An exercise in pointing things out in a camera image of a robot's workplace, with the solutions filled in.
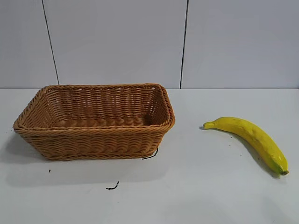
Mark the yellow banana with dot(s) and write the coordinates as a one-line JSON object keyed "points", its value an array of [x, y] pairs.
{"points": [[259, 137]]}

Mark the brown woven wicker basket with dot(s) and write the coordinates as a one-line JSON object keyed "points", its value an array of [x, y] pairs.
{"points": [[93, 140]]}

